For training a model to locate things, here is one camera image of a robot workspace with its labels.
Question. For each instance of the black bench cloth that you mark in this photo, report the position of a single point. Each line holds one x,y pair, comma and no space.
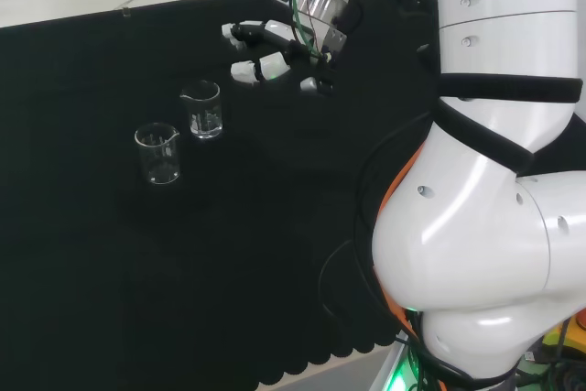
183,249

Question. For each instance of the clear cloth clip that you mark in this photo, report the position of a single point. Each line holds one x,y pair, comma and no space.
125,11

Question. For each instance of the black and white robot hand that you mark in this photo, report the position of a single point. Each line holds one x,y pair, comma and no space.
272,63

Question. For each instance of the yellow stop button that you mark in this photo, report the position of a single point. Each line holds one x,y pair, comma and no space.
567,333

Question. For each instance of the metal camera bracket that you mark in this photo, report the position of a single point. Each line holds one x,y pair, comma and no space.
320,4

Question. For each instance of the clear glass beaker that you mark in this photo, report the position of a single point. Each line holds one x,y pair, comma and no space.
158,157
204,111

